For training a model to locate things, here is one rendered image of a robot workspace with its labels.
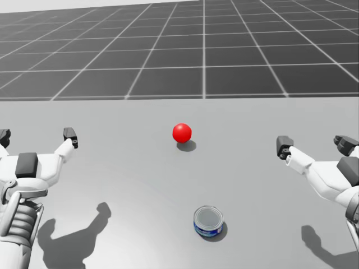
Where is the small glossy ball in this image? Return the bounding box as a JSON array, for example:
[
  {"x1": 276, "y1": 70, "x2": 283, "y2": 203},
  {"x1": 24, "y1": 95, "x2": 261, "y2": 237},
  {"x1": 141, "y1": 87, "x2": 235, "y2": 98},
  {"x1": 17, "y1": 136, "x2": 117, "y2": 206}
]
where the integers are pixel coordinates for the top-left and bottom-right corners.
[{"x1": 172, "y1": 123, "x2": 193, "y2": 144}]

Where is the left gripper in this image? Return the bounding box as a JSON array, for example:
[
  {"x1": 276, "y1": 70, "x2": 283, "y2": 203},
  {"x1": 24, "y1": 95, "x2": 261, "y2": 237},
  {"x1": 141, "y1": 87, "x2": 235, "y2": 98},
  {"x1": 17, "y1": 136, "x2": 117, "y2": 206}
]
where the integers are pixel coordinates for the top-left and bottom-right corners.
[{"x1": 0, "y1": 127, "x2": 79, "y2": 197}]

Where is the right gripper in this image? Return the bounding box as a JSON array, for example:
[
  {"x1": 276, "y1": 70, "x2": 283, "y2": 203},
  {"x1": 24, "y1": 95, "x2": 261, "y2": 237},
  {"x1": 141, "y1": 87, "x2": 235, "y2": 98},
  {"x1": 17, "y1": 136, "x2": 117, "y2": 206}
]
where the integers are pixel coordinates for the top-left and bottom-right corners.
[{"x1": 275, "y1": 134, "x2": 359, "y2": 208}]

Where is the blue flat can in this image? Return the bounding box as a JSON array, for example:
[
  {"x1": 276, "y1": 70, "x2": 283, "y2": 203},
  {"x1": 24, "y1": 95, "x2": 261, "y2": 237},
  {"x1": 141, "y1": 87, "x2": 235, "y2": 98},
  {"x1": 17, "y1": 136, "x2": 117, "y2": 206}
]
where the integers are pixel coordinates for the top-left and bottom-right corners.
[{"x1": 193, "y1": 205, "x2": 225, "y2": 239}]

